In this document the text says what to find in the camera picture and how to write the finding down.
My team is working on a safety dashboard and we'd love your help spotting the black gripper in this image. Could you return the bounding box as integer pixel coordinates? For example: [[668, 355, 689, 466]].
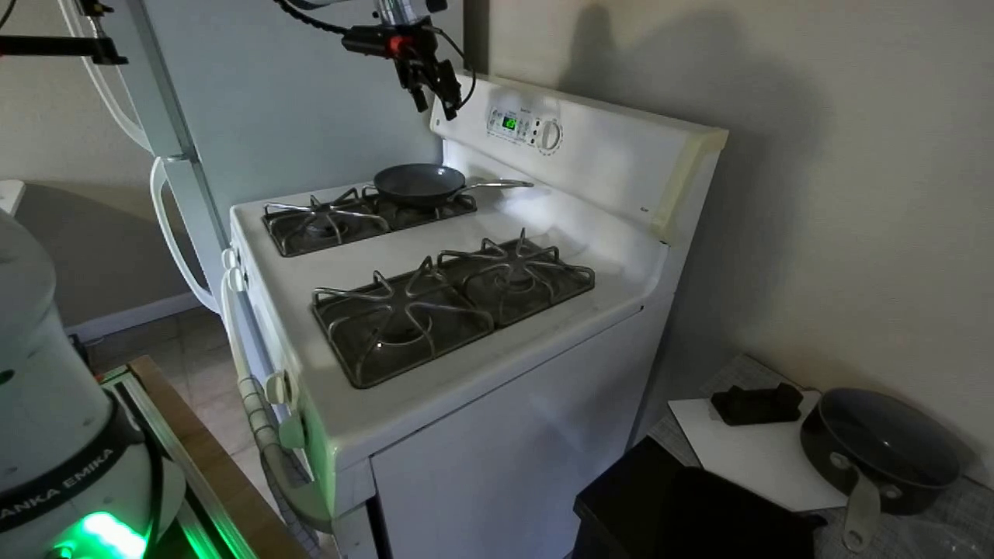
[[391, 45, 466, 125]]

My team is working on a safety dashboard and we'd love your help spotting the small grey frying pan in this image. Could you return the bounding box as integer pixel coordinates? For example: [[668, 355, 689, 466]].
[[370, 163, 538, 209]]

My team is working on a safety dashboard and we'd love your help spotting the large dark deep pan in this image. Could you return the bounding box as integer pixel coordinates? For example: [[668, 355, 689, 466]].
[[797, 386, 965, 554]]

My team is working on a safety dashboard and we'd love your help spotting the black cast iron burner grate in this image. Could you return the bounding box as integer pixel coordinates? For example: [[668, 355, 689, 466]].
[[261, 184, 483, 260], [308, 227, 601, 391]]

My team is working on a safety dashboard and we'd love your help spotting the pale grey refrigerator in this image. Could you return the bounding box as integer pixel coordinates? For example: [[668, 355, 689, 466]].
[[104, 0, 470, 320]]

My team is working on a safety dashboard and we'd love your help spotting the white gas stove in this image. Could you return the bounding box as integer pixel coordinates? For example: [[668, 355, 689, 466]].
[[221, 75, 729, 559]]

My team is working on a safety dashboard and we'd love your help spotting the wooden table edge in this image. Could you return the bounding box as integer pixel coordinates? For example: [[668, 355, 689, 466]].
[[128, 355, 315, 559]]

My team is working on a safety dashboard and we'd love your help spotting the small black flat object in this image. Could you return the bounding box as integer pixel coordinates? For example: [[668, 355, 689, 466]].
[[709, 381, 808, 430]]

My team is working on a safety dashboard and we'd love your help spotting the black plastic bin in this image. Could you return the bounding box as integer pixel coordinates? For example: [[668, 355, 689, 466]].
[[571, 433, 831, 559]]

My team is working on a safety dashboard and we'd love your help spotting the white flat board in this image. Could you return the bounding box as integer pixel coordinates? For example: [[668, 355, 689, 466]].
[[666, 387, 855, 517]]

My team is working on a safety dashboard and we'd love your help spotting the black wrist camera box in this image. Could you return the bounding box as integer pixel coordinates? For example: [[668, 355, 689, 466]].
[[338, 22, 440, 63]]

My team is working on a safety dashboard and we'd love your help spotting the white refrigerator door handle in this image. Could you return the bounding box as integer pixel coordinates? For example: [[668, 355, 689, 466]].
[[55, 0, 161, 163], [146, 152, 228, 316]]

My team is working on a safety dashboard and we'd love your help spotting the white oven door handle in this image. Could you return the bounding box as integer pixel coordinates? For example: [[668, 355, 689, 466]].
[[216, 245, 337, 536]]

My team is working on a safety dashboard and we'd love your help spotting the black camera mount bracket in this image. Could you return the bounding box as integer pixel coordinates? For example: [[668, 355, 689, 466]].
[[0, 0, 131, 69]]

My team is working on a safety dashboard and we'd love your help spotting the metal robot stand frame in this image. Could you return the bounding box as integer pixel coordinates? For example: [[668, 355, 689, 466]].
[[98, 367, 261, 559]]

